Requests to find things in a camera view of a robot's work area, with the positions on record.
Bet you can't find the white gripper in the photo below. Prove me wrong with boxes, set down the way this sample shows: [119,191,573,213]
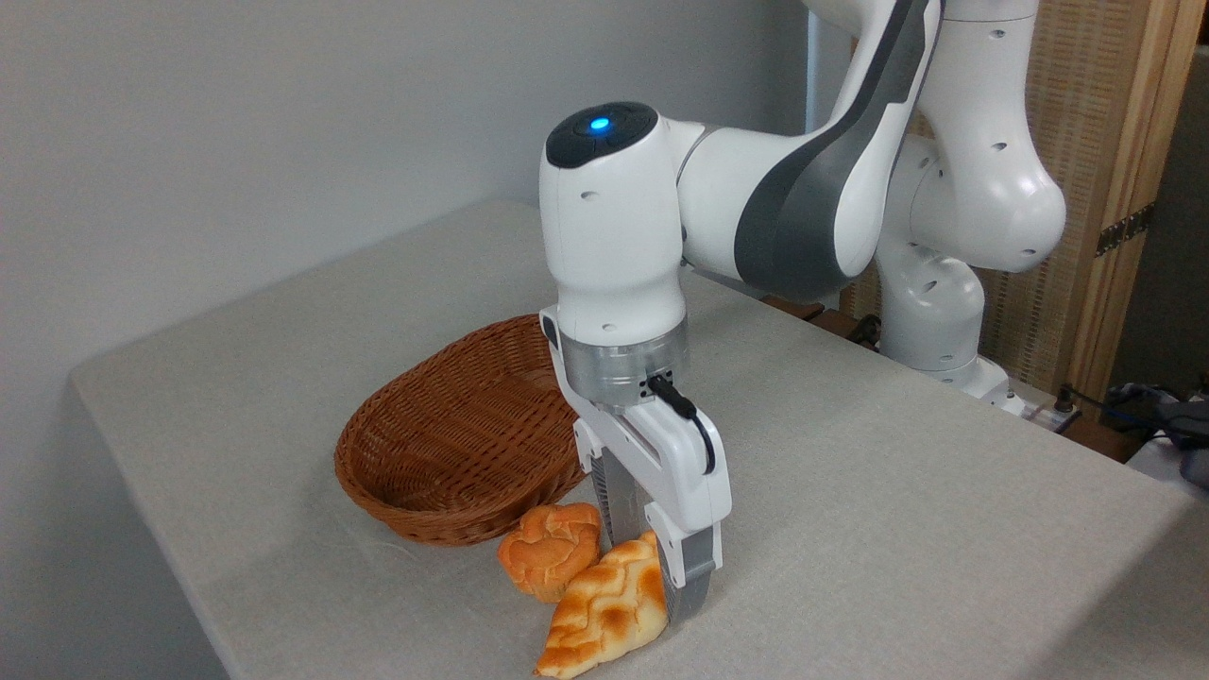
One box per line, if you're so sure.
[540,307,734,626]

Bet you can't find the long braided bread loaf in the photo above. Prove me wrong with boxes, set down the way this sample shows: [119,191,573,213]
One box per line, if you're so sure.
[534,531,670,679]

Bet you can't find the round golden bread bun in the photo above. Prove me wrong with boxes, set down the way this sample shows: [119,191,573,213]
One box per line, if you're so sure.
[497,502,603,604]

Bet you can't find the brown wicker oval basket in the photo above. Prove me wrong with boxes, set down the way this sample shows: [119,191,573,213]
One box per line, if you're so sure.
[333,314,588,549]

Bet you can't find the grey tablecloth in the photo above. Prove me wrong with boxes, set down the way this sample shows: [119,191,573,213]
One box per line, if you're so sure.
[68,198,1209,680]

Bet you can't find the dark grey fabric bundle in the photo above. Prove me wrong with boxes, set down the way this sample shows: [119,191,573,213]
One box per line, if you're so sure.
[1110,376,1209,492]

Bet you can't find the dark metal screen hinge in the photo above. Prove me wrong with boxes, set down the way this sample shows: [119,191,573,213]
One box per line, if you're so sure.
[1096,203,1155,258]

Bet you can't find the wooden rattan folding screen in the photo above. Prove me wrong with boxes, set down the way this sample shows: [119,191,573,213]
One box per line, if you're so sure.
[841,0,1209,407]

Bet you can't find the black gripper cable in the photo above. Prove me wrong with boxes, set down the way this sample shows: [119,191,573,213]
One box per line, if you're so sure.
[647,375,717,475]

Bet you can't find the black cable with plug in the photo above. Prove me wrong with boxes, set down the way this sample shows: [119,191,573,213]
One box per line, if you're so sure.
[1050,382,1134,435]

